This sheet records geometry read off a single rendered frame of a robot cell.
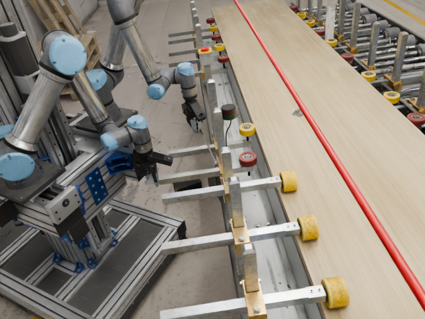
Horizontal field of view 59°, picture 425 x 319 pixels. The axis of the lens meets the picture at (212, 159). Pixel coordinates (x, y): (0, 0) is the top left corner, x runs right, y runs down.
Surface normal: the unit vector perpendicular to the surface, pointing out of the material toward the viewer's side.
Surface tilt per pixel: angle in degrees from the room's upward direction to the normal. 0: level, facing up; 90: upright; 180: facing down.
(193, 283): 0
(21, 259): 0
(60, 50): 85
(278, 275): 0
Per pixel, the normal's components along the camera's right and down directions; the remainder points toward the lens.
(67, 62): 0.60, 0.33
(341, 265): -0.11, -0.80
